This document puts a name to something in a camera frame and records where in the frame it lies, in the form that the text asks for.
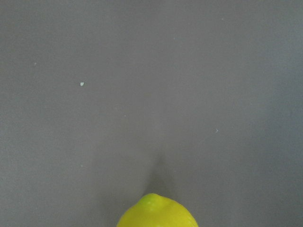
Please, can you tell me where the yellow whole lemon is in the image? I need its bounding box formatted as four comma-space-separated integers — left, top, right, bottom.
117, 193, 198, 227

